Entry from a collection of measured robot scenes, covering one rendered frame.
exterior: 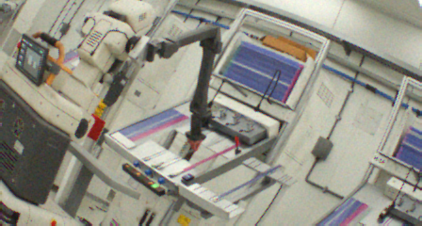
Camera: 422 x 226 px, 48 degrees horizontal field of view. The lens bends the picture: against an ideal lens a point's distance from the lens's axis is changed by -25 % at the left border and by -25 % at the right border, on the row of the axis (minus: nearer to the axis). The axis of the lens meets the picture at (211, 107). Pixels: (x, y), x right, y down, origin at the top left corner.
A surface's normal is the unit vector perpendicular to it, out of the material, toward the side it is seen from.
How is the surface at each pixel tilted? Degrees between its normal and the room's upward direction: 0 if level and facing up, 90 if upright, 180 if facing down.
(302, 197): 90
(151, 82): 90
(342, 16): 90
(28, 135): 90
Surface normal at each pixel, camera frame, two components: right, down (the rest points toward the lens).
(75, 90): -0.30, -0.42
